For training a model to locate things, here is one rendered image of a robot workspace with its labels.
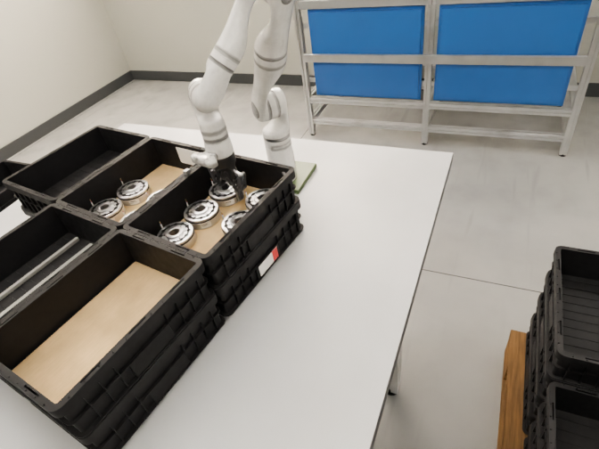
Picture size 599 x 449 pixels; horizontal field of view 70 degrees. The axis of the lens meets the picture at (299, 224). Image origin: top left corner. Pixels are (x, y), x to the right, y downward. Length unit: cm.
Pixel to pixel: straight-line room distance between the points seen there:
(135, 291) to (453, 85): 228
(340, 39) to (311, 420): 240
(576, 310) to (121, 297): 126
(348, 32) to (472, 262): 158
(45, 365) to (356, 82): 246
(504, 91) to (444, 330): 154
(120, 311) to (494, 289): 160
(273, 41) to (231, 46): 13
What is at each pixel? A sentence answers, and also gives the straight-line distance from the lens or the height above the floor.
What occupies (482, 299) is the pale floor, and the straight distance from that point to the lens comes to 209.
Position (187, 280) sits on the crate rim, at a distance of 97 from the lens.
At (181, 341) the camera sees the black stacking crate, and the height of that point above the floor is 80.
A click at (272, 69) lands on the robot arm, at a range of 126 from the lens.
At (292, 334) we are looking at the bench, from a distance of 109.
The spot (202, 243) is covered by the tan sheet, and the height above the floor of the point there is 83.
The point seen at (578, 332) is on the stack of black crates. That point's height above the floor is 49.
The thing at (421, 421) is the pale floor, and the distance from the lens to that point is 175.
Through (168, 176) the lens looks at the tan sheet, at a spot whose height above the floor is 83.
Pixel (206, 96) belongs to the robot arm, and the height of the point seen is 118.
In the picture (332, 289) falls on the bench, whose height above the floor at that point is 70.
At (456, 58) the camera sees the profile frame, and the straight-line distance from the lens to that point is 280.
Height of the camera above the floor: 158
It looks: 40 degrees down
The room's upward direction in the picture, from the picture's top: 10 degrees counter-clockwise
